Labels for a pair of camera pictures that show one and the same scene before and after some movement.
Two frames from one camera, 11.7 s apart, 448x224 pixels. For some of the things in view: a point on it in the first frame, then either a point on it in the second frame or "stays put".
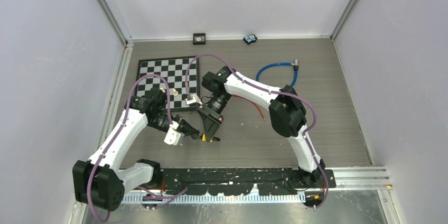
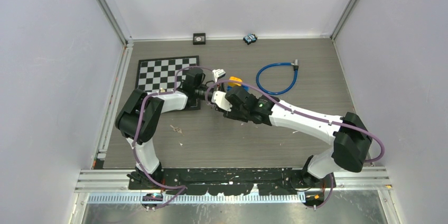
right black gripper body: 217,103 to 239,114
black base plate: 266,181 stays put
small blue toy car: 250,38 stays put
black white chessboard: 175,70 stays put
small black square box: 199,38 stays put
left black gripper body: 180,122 to 210,94
